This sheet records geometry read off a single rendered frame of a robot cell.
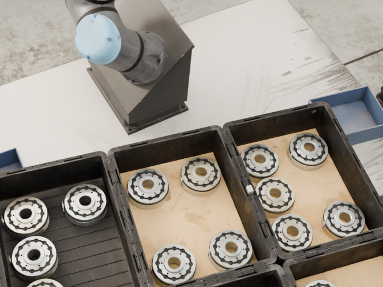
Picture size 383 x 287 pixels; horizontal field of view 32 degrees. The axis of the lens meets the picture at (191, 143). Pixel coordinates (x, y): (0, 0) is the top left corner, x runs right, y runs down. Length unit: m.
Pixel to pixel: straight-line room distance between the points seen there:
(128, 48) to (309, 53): 0.73
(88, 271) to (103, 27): 0.60
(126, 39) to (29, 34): 1.53
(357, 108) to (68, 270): 1.03
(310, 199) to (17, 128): 0.85
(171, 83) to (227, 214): 0.42
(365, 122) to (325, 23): 1.35
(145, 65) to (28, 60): 1.38
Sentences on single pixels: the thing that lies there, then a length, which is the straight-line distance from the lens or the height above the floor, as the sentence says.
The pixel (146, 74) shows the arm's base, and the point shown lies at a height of 0.92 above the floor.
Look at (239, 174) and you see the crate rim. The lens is 1.65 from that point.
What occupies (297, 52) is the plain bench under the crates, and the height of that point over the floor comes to 0.70.
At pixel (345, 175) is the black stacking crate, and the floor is 0.85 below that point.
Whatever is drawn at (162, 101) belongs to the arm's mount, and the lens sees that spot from 1.94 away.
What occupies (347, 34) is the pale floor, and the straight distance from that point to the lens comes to 3.38.
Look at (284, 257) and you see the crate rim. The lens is 1.56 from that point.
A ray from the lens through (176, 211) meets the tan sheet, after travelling 1.69.
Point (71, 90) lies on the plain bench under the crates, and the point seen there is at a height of 0.70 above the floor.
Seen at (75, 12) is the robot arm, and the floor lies 1.05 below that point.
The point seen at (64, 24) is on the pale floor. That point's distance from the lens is 3.27.
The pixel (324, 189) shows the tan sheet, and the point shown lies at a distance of 1.79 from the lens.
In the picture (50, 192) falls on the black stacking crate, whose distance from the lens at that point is 1.73.
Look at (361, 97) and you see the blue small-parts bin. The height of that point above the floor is 0.72.
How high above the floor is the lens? 2.30
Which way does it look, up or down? 55 degrees down
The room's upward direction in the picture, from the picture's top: 7 degrees clockwise
